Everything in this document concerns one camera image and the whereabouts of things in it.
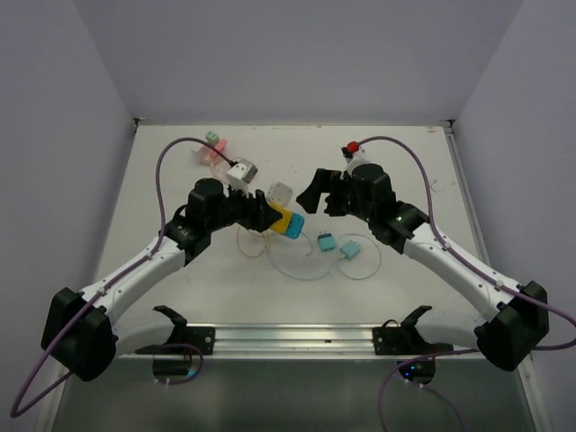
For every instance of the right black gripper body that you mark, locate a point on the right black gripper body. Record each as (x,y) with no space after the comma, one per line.
(342,201)

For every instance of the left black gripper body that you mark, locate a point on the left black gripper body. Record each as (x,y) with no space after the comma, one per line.
(237,208)

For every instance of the yellow cube socket adapter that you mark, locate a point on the yellow cube socket adapter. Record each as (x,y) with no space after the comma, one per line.
(281,226)

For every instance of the white socket adapter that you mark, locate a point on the white socket adapter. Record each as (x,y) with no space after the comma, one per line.
(279,193)

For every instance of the blue power socket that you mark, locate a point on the blue power socket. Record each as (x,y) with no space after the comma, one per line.
(295,226)

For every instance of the teal charger plug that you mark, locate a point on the teal charger plug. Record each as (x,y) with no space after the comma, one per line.
(326,242)

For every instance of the light blue charger plug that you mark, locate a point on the light blue charger plug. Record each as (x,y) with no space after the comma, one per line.
(350,250)

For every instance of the pink socket adapter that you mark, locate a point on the pink socket adapter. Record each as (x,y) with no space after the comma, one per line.
(207,156)

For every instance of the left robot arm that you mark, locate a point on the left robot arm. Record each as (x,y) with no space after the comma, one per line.
(81,329)

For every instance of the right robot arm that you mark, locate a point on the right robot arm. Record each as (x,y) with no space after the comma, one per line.
(509,323)

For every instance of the green plug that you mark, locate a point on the green plug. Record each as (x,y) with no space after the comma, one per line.
(212,138)

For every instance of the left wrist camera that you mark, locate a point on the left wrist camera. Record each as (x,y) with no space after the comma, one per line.
(240,175)

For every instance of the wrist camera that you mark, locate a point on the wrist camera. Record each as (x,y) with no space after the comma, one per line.
(355,156)
(240,175)

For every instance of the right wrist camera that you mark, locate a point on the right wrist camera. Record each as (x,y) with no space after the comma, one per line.
(355,156)

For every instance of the left black mount plate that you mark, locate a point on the left black mount plate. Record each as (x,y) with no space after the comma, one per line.
(201,337)

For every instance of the black mount plate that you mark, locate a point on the black mount plate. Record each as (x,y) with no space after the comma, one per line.
(201,337)
(402,339)

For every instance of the right black mount plate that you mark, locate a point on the right black mount plate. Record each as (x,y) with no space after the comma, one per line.
(402,339)

